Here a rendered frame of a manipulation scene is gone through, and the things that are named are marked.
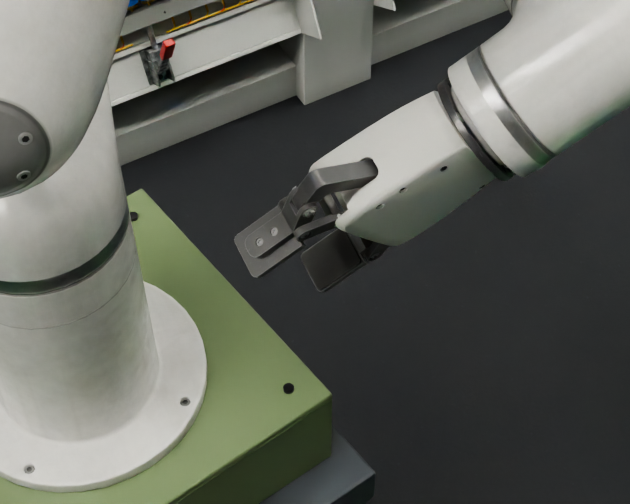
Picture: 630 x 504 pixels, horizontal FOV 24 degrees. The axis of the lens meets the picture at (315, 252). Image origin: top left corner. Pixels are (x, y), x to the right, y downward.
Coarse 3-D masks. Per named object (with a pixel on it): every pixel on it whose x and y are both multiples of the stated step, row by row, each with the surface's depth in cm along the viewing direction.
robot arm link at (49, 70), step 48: (0, 0) 69; (48, 0) 70; (96, 0) 72; (0, 48) 70; (48, 48) 71; (96, 48) 73; (0, 96) 71; (48, 96) 72; (96, 96) 75; (0, 144) 73; (48, 144) 74; (0, 192) 76
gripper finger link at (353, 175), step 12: (324, 168) 88; (336, 168) 88; (348, 168) 89; (360, 168) 89; (372, 168) 89; (312, 180) 87; (324, 180) 87; (336, 180) 88; (348, 180) 88; (360, 180) 89; (300, 192) 88; (312, 192) 87; (324, 192) 88; (300, 204) 88
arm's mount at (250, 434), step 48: (144, 192) 120; (144, 240) 117; (192, 288) 114; (240, 336) 111; (240, 384) 108; (288, 384) 107; (192, 432) 105; (240, 432) 105; (288, 432) 107; (0, 480) 103; (144, 480) 103; (192, 480) 103; (240, 480) 107; (288, 480) 112
